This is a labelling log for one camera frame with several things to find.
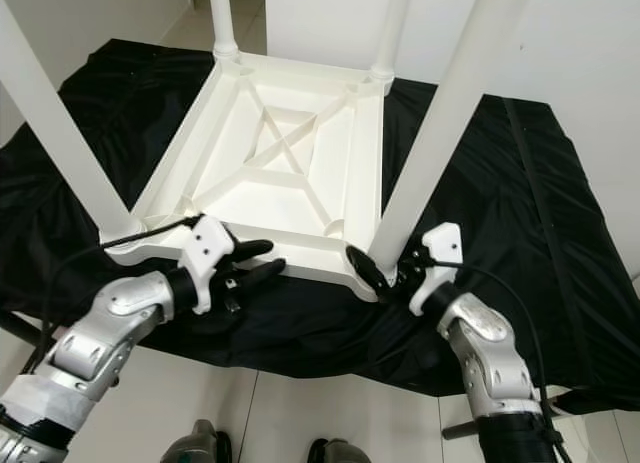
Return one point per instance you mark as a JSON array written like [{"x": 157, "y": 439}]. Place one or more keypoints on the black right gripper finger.
[{"x": 365, "y": 266}]

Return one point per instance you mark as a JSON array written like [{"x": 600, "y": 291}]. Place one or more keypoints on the grey right robot foot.
[{"x": 345, "y": 453}]

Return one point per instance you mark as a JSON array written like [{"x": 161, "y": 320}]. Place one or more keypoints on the grey robot foot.
[
  {"x": 345, "y": 453},
  {"x": 195, "y": 445}
]

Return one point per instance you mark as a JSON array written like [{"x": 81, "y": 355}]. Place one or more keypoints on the pink table with black legs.
[{"x": 465, "y": 429}]

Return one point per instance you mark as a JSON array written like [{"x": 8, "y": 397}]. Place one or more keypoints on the grey left robot foot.
[{"x": 195, "y": 445}]

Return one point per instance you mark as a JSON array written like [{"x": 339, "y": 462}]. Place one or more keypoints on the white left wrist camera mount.
[{"x": 210, "y": 241}]

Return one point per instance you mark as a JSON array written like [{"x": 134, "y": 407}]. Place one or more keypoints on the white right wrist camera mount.
[{"x": 442, "y": 243}]

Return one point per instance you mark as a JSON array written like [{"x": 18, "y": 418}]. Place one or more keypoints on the white plastic children table top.
[{"x": 345, "y": 183}]

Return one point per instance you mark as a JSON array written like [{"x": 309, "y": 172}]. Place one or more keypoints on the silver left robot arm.
[{"x": 110, "y": 328}]

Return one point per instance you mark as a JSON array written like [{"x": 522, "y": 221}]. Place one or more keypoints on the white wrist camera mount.
[
  {"x": 210, "y": 241},
  {"x": 442, "y": 243}
]

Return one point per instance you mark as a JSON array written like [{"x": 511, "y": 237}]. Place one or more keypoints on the white plastic table leg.
[
  {"x": 60, "y": 133},
  {"x": 392, "y": 33},
  {"x": 447, "y": 123},
  {"x": 222, "y": 18}
]

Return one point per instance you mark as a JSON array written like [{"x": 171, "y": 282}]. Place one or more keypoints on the black table cloth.
[{"x": 540, "y": 283}]

